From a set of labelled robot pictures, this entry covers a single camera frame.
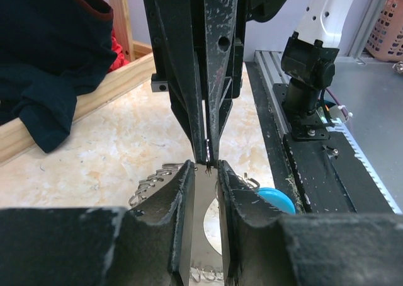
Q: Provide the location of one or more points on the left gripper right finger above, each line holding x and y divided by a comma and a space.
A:
315, 251

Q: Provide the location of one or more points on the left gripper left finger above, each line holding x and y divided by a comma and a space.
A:
94, 248

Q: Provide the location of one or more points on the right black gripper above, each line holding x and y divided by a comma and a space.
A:
198, 50

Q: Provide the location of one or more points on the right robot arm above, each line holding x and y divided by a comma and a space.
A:
308, 58

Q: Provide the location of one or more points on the red cloth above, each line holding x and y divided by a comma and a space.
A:
120, 59

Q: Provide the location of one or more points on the dark navy garment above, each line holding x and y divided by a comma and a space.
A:
50, 59

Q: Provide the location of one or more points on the wooden clothes rack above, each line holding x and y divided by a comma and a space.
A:
94, 84

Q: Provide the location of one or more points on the pink laundry basket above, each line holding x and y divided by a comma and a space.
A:
385, 40

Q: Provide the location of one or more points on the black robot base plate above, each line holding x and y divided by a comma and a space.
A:
319, 176

